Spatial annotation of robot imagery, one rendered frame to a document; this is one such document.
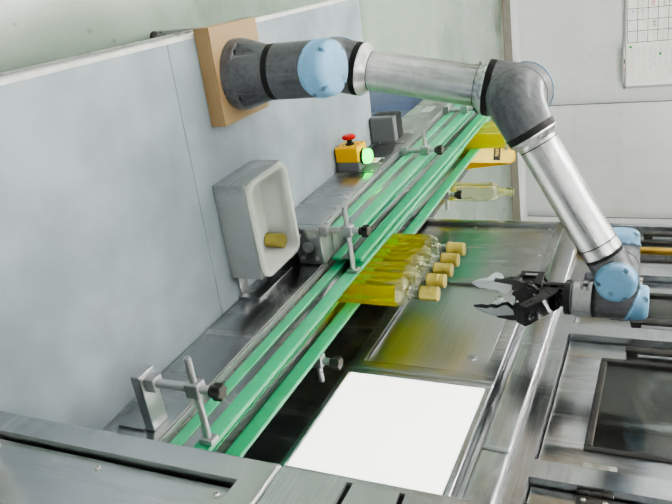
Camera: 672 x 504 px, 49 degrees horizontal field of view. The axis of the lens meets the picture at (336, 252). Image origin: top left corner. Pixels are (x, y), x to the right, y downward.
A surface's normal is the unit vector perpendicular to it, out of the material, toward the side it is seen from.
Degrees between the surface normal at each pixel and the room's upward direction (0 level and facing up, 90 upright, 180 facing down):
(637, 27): 90
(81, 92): 0
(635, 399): 90
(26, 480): 90
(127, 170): 0
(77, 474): 90
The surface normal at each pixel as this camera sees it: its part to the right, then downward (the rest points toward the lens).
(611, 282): -0.39, 0.29
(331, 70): 0.86, 0.07
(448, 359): -0.14, -0.90
